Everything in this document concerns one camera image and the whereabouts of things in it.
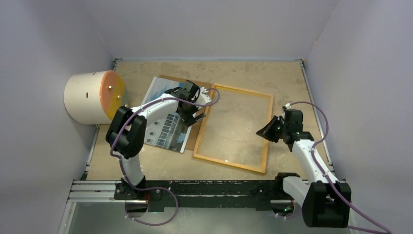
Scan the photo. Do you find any yellow picture frame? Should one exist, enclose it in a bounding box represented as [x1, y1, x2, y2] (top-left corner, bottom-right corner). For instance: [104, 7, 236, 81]
[192, 83, 275, 175]

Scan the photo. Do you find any building photo print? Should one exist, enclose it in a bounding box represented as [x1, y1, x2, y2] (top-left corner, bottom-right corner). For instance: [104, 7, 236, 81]
[141, 77, 191, 153]

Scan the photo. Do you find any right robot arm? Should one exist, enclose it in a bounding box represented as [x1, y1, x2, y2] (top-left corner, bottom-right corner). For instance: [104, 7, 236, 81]
[256, 107, 352, 228]

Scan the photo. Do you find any white cylinder with coloured face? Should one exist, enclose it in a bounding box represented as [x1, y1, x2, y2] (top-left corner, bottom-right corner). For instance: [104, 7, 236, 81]
[64, 70, 130, 125]

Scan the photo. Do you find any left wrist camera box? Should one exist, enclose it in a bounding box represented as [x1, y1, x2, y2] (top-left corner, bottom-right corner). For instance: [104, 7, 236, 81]
[195, 89, 212, 106]

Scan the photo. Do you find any aluminium rail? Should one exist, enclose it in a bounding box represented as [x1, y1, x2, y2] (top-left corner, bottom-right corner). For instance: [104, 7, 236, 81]
[68, 179, 290, 203]

